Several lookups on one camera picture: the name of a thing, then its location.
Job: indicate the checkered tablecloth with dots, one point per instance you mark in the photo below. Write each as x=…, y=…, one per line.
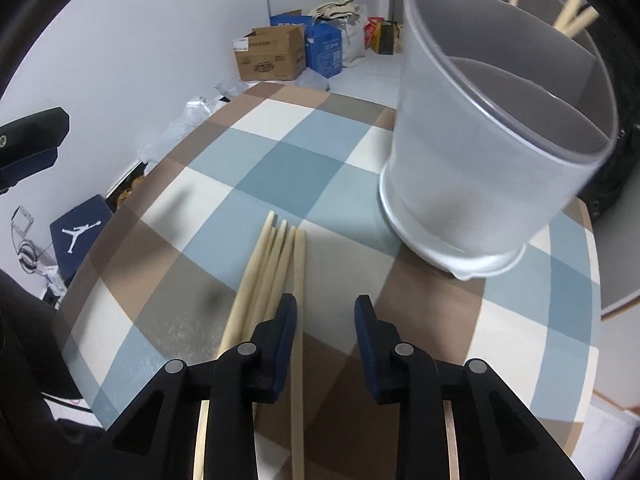
x=280, y=170

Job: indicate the brown cardboard box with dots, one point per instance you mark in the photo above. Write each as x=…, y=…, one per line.
x=270, y=57

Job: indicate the beige folded cloth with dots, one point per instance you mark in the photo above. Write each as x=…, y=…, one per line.
x=337, y=10

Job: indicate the brown paper bag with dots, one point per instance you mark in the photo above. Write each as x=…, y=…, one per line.
x=387, y=39

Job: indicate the red paper bag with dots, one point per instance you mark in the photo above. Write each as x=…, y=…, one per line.
x=371, y=35

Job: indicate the crumpled clear plastic bag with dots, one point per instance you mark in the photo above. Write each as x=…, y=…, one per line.
x=185, y=120

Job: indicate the grey courier bag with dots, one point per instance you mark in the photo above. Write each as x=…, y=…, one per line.
x=315, y=80

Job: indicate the blue cardboard box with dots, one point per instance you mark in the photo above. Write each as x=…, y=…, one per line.
x=325, y=50

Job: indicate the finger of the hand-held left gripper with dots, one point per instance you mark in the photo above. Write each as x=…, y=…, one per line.
x=30, y=162

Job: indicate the white plastic utensil holder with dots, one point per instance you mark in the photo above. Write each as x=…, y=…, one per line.
x=475, y=160

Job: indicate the navy shoe box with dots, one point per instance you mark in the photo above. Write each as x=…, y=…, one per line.
x=80, y=240

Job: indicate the white plastic bag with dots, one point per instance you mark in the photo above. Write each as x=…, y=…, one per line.
x=355, y=40

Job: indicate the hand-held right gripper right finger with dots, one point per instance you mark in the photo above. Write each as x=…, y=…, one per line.
x=372, y=350

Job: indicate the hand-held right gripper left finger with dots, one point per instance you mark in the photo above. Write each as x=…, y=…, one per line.
x=280, y=350

